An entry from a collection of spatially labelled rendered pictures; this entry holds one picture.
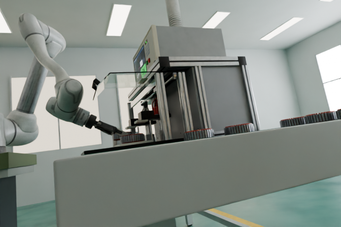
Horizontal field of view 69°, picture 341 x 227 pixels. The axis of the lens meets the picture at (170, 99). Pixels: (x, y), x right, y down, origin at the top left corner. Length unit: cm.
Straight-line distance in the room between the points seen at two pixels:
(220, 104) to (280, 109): 722
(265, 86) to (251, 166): 795
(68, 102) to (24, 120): 55
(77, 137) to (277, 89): 592
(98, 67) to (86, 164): 610
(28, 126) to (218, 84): 116
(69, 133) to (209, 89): 498
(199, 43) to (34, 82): 102
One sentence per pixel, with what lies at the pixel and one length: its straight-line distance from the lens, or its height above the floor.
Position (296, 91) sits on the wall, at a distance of 892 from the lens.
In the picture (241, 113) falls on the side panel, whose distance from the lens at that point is 118.
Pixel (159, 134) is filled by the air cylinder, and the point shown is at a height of 81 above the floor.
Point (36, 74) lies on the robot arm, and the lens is 174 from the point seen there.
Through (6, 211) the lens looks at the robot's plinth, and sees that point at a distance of 161.
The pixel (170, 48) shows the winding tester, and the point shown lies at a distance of 122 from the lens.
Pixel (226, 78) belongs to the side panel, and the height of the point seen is 101.
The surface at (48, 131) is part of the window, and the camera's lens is 592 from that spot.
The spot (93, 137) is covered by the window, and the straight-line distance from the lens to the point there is 589.
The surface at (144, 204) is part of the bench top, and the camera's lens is 18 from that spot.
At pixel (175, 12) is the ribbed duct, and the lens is 303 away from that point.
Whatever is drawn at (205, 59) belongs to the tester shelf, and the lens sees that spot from 114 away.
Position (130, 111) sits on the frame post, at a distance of 163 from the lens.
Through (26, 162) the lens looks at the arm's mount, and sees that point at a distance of 162.
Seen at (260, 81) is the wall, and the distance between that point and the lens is 807.
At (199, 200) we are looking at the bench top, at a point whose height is 71.
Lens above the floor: 75
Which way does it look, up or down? 10 degrees up
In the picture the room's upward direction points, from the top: 8 degrees counter-clockwise
